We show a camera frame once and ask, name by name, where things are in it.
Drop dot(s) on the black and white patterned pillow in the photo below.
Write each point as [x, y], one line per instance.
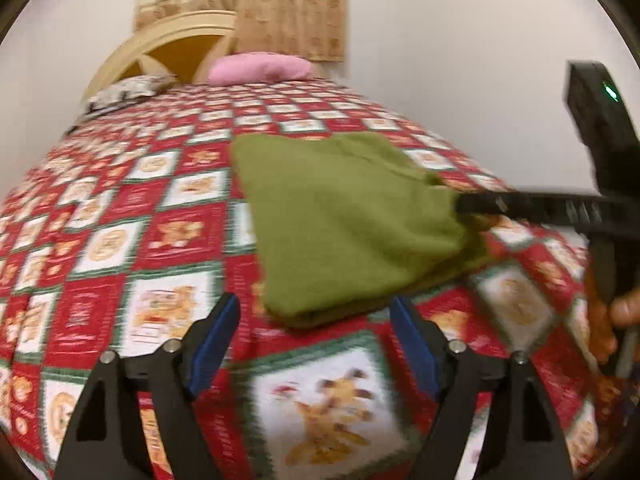
[127, 91]

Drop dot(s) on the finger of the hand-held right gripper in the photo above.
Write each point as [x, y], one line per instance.
[525, 206]

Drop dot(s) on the green knitted garment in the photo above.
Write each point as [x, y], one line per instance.
[345, 230]

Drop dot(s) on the red printed blanket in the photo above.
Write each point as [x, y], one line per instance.
[100, 250]

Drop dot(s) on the person's right hand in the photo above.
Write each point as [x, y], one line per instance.
[625, 312]

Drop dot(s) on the cream round bed headboard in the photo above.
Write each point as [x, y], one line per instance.
[170, 52]

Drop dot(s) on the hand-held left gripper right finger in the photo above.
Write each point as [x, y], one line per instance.
[416, 342]

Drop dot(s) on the pink pillow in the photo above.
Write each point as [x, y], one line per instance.
[260, 67]

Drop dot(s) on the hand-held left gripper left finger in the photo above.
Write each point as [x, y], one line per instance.
[214, 342]

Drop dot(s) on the beige patterned curtain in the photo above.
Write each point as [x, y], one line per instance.
[280, 15]

